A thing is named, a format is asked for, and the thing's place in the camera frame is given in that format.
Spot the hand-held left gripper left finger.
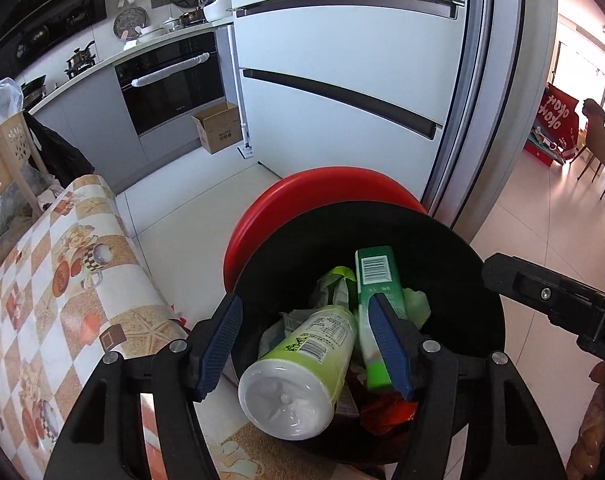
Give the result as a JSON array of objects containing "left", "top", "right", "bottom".
[{"left": 43, "top": 293, "right": 244, "bottom": 480}]

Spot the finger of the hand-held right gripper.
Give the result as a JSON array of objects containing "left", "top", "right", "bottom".
[{"left": 481, "top": 252, "right": 605, "bottom": 361}]

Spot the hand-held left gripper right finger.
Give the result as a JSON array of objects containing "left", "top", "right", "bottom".
[{"left": 367, "top": 293, "right": 567, "bottom": 480}]

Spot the red foil wrapper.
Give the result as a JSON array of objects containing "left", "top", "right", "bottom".
[{"left": 359, "top": 392, "right": 417, "bottom": 435}]

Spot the green carton box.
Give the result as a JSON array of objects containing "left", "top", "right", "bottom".
[{"left": 355, "top": 246, "right": 409, "bottom": 391}]

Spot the green snack wrapper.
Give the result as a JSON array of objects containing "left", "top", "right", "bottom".
[{"left": 316, "top": 266, "right": 358, "bottom": 311}]

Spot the black round bin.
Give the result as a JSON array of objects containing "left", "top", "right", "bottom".
[{"left": 231, "top": 202, "right": 505, "bottom": 463}]

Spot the white bottle with green label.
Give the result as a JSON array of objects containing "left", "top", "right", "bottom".
[{"left": 238, "top": 306, "right": 359, "bottom": 440}]

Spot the light green plastic bag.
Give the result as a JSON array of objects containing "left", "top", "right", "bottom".
[{"left": 405, "top": 287, "right": 431, "bottom": 328}]

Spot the checkered patterned tablecloth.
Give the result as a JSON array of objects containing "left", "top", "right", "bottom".
[{"left": 0, "top": 175, "right": 263, "bottom": 480}]

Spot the red plastic stool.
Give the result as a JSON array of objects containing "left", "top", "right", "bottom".
[{"left": 223, "top": 169, "right": 427, "bottom": 293}]

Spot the wooden dining chair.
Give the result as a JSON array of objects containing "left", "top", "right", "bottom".
[{"left": 577, "top": 97, "right": 605, "bottom": 201}]

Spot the cardboard box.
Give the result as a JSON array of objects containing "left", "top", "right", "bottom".
[{"left": 191, "top": 101, "right": 244, "bottom": 155}]

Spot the white refrigerator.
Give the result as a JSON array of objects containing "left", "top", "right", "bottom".
[{"left": 226, "top": 0, "right": 470, "bottom": 211}]

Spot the black bag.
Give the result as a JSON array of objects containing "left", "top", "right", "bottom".
[{"left": 23, "top": 110, "right": 96, "bottom": 188}]

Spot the white upright pole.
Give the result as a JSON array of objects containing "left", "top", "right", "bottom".
[{"left": 226, "top": 25, "right": 256, "bottom": 158}]

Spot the black built-in oven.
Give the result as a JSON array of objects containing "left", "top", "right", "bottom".
[{"left": 115, "top": 30, "right": 228, "bottom": 137}]

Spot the beige plastic chair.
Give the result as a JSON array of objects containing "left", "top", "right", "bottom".
[{"left": 0, "top": 111, "right": 50, "bottom": 221}]

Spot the black frying pan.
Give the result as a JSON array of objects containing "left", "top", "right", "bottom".
[{"left": 20, "top": 75, "right": 48, "bottom": 98}]

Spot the crumpled clear bag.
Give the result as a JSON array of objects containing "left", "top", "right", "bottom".
[{"left": 0, "top": 77, "right": 24, "bottom": 136}]

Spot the round grey steamer plate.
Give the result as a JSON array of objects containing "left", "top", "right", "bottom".
[{"left": 113, "top": 6, "right": 148, "bottom": 38}]

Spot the white rice cooker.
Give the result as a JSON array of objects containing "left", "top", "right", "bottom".
[{"left": 202, "top": 0, "right": 232, "bottom": 21}]

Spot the black range hood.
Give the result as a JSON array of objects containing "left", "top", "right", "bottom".
[{"left": 0, "top": 0, "right": 107, "bottom": 80}]

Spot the sliding door frame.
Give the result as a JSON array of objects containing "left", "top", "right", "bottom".
[{"left": 422, "top": 0, "right": 558, "bottom": 241}]

